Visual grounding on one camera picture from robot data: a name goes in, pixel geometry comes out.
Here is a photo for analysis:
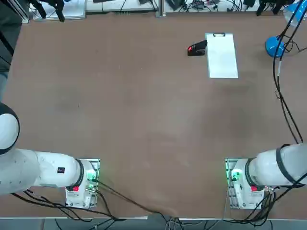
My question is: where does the black stapler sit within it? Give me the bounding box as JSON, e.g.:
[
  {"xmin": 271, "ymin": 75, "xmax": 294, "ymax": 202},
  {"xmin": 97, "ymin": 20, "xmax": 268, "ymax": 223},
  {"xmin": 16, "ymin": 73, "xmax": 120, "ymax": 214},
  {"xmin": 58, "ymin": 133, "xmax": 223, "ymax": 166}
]
[{"xmin": 187, "ymin": 40, "xmax": 208, "ymax": 57}]

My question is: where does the blue desk lamp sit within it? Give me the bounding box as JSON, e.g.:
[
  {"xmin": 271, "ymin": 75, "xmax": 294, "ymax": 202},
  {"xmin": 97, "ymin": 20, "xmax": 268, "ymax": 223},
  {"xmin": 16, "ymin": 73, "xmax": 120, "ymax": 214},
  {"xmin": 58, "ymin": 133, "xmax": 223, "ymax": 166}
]
[{"xmin": 265, "ymin": 0, "xmax": 307, "ymax": 58}]

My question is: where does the clipboard with metal clip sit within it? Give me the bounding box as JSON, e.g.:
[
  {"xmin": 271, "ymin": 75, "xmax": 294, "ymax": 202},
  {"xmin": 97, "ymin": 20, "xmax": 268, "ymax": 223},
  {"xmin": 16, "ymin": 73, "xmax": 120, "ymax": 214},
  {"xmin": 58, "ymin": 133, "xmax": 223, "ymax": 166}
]
[{"xmin": 205, "ymin": 32, "xmax": 239, "ymax": 79}]

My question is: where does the black red power strip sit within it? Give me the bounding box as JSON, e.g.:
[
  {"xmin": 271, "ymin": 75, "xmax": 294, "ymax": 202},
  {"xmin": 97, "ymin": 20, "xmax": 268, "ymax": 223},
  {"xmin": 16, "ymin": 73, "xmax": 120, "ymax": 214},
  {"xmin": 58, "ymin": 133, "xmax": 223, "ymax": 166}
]
[{"xmin": 189, "ymin": 0, "xmax": 220, "ymax": 9}]

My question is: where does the white paper sheet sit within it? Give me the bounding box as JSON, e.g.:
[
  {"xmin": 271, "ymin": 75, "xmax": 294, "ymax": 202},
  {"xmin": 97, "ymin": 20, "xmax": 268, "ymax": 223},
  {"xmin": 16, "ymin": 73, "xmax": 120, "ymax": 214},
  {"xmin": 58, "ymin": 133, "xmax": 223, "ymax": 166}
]
[{"xmin": 205, "ymin": 33, "xmax": 239, "ymax": 78}]

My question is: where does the black power adapter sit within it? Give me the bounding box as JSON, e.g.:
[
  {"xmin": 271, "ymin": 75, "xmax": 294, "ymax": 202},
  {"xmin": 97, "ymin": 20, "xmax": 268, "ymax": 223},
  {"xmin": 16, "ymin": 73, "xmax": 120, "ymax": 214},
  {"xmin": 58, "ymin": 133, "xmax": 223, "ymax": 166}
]
[{"xmin": 166, "ymin": 0, "xmax": 188, "ymax": 12}]

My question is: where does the aluminium frame rail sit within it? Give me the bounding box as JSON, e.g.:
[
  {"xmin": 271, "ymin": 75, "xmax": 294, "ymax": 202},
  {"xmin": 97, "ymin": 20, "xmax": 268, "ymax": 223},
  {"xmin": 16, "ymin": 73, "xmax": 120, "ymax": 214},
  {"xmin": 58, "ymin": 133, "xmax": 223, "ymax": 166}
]
[{"xmin": 6, "ymin": 0, "xmax": 30, "ymax": 24}]

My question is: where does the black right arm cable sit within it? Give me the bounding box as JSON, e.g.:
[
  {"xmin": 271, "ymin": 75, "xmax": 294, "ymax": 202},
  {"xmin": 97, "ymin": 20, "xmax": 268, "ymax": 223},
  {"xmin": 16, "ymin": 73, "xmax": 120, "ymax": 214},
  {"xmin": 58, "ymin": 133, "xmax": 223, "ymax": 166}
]
[{"xmin": 272, "ymin": 0, "xmax": 307, "ymax": 144}]

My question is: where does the aluminium frame post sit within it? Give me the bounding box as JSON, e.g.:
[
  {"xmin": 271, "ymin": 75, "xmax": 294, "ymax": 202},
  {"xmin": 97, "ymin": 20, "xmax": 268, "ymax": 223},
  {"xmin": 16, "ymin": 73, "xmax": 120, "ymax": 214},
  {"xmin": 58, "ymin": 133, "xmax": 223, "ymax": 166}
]
[{"xmin": 156, "ymin": 0, "xmax": 166, "ymax": 18}]

